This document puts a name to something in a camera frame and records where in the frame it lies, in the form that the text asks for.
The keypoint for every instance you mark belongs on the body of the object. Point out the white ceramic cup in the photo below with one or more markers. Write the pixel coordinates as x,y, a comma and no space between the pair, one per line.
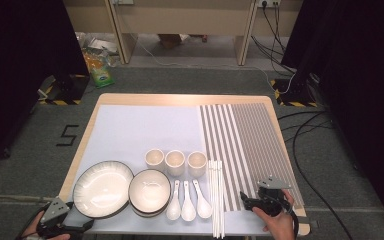
175,159
154,156
197,160

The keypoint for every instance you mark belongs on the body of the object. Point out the black stand base hazard tape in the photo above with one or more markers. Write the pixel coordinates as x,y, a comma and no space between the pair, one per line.
68,88
293,91

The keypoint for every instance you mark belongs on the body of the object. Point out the green orange snack bag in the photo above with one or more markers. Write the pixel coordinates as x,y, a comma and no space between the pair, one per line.
100,71

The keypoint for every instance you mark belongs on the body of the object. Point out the striped grey placemat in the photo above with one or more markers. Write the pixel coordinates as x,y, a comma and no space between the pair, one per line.
253,143

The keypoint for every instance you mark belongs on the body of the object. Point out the clear plastic bags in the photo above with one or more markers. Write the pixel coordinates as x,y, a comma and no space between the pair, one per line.
96,41

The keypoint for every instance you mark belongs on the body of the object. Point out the white plate dark rim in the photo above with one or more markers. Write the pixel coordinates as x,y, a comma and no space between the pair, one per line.
102,188

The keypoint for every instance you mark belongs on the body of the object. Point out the white ceramic spoon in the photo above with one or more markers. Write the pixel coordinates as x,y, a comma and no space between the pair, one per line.
173,210
203,208
188,210

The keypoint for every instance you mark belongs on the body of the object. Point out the black curtain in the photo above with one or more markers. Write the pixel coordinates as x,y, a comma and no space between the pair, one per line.
363,83
13,66

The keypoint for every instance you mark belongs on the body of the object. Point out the person's right hand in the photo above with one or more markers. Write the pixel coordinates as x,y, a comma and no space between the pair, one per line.
280,226

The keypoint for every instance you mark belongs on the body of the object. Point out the cardboard box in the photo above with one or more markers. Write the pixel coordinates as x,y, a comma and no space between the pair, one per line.
170,40

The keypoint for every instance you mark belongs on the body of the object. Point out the pale blue table mat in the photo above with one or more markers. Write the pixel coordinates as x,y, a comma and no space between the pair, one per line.
140,130

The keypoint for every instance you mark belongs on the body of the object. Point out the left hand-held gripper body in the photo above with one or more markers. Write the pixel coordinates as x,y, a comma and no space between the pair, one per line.
55,211

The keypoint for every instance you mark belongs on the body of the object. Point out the beige desk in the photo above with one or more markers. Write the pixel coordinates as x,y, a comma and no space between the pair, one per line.
180,16

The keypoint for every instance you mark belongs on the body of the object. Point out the bundle of white chopsticks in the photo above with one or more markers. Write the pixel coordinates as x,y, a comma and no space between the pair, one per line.
216,200

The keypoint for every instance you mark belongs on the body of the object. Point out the white wall socket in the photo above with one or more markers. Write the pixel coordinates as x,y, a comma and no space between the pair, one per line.
268,2

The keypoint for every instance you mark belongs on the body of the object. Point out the person's left hand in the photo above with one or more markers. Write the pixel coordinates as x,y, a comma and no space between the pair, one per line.
33,228

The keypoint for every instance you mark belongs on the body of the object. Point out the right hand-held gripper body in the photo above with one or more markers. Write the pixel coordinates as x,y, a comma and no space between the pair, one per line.
272,200

